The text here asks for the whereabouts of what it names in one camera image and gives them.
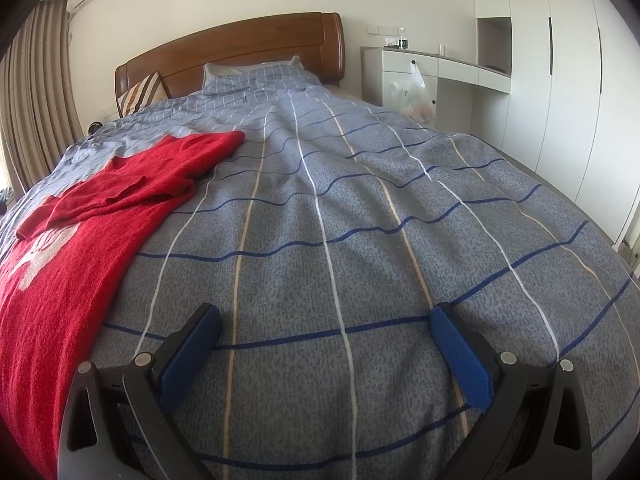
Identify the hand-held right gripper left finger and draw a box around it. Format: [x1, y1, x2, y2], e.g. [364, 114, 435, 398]
[57, 302, 223, 480]

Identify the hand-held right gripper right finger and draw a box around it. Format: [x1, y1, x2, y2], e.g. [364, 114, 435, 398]
[429, 301, 608, 480]

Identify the red knit sweater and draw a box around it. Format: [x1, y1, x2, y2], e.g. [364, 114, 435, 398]
[0, 131, 246, 480]

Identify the blue plaid duvet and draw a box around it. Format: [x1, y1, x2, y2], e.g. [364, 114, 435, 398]
[0, 72, 640, 480]

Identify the clear plastic bag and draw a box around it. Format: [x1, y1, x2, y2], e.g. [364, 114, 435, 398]
[389, 60, 437, 123]

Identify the striped cushion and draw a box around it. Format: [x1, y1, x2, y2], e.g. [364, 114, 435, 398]
[120, 71, 168, 117]

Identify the blue plaid pillow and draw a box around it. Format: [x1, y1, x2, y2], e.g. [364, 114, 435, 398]
[202, 56, 321, 96]

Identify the white desk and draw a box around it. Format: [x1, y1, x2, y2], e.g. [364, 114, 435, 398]
[361, 46, 512, 123]

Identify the white wardrobe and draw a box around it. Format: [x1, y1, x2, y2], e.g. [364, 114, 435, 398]
[470, 0, 640, 246]

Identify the beige curtain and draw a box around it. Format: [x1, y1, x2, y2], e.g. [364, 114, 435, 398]
[0, 2, 83, 201]

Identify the wooden headboard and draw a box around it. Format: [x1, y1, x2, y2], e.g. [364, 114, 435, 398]
[115, 12, 346, 120]

